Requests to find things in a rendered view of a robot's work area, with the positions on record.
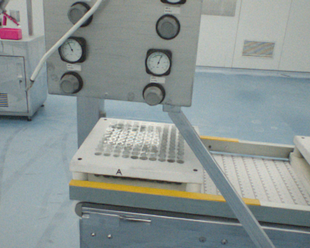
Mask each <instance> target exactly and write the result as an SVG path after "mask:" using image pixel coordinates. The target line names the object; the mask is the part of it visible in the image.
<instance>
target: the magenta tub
mask: <svg viewBox="0 0 310 248"><path fill-rule="evenodd" d="M22 38H23V36H22V29H11V28H2V29H0V39H10V40H19V39H22Z"/></svg>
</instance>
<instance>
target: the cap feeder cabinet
mask: <svg viewBox="0 0 310 248"><path fill-rule="evenodd" d="M22 36H23V38H22V39H19V40H10V39H0V115H14V116H28V119H27V121H28V122H31V119H30V116H32V115H33V114H34V113H35V112H36V111H37V110H38V108H39V107H44V105H43V103H44V102H45V101H46V98H47V82H46V63H44V65H43V66H42V68H41V70H40V71H39V73H38V75H37V77H36V79H35V82H34V84H33V85H32V86H31V88H30V89H29V90H28V91H27V92H25V90H26V89H25V88H26V87H27V83H28V81H29V79H30V78H31V76H32V75H33V73H34V72H35V69H36V67H37V66H38V64H39V61H40V60H41V59H42V58H43V56H44V55H45V44H44V34H38V33H34V34H33V35H30V34H29V33H22Z"/></svg>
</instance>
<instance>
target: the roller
mask: <svg viewBox="0 0 310 248"><path fill-rule="evenodd" d="M85 203H88V204H96V203H91V202H87V201H80V202H79V203H77V204H76V207H75V209H74V211H75V213H76V214H77V215H78V216H79V217H82V215H83V213H82V206H83V204H85Z"/></svg>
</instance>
